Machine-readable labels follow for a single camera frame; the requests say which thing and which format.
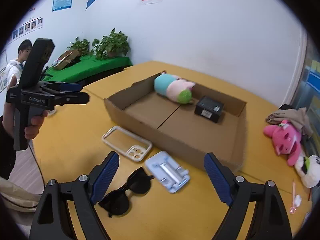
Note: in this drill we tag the person's left hand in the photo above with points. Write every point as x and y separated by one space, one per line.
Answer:
33 127

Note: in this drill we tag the beige cloth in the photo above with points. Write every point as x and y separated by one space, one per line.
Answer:
292 116

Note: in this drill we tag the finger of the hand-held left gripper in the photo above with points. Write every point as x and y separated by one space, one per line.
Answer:
72 87
77 98

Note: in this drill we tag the green table cloth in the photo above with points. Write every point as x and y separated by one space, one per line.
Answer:
95 66

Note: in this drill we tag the framed wall certificate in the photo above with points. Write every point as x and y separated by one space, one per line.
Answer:
3 78

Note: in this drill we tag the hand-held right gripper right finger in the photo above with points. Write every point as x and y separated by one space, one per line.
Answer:
217 180

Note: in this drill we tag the cream clear phone case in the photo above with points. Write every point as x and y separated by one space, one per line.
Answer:
120 140

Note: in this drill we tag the pale blue phone stand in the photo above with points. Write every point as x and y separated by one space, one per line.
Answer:
170 172

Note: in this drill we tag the open cardboard carton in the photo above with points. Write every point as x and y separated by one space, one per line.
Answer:
66 60

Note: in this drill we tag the black sunglasses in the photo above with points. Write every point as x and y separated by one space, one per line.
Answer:
138 182

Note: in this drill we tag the pink pen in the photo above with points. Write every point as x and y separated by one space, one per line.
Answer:
294 192

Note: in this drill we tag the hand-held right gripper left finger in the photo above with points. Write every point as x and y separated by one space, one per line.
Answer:
105 177

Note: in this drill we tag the person's beige clothing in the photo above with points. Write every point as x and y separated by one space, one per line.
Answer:
15 195

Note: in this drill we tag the large potted plant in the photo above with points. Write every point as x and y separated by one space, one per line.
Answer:
112 43

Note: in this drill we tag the brown cardboard box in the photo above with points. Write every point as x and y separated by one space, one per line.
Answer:
200 142

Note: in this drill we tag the white plush toy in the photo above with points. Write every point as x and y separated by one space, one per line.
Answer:
308 172

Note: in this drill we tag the small black box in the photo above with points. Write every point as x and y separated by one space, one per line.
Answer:
208 107

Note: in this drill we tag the teal pink green plush toy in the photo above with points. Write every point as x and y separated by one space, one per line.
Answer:
170 86

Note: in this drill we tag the small potted plant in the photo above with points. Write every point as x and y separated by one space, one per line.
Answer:
80 46

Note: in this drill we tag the row of wall photos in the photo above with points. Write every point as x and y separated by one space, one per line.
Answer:
27 27

